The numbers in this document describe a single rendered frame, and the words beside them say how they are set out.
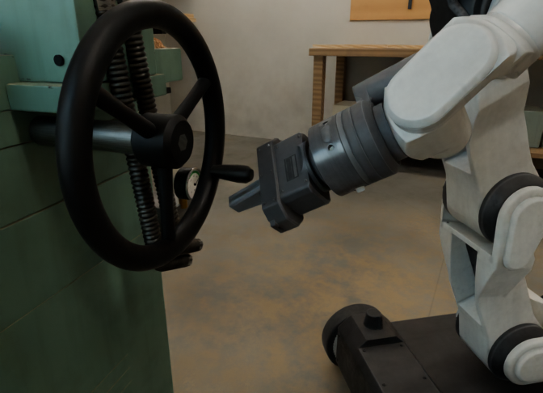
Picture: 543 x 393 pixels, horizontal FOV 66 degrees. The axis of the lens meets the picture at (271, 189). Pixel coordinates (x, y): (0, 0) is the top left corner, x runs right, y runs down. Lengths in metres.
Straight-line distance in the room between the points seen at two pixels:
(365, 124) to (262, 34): 3.58
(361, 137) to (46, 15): 0.36
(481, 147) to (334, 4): 3.04
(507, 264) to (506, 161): 0.18
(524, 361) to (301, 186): 0.71
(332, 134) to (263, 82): 3.58
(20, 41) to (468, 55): 0.47
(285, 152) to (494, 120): 0.41
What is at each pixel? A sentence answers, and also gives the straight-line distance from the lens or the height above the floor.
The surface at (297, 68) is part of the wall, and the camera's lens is 3.86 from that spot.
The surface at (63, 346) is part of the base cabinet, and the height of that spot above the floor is 0.51.
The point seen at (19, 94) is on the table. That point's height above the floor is 0.86.
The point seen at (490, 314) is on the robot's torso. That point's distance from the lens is 1.00.
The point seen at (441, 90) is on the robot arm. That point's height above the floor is 0.87.
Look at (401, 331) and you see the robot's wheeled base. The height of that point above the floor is 0.17.
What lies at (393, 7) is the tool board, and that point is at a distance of 3.61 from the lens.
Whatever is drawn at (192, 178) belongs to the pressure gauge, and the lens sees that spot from 0.79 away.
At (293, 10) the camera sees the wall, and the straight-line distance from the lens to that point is 3.87.
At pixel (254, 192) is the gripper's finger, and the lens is 0.51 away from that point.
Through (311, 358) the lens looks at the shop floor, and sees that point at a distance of 1.38.
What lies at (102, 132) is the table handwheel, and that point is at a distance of 0.51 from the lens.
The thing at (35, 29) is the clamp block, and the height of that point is 0.93.
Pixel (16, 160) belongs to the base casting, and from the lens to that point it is 0.58.
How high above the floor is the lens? 0.92
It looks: 20 degrees down
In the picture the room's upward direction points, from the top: straight up
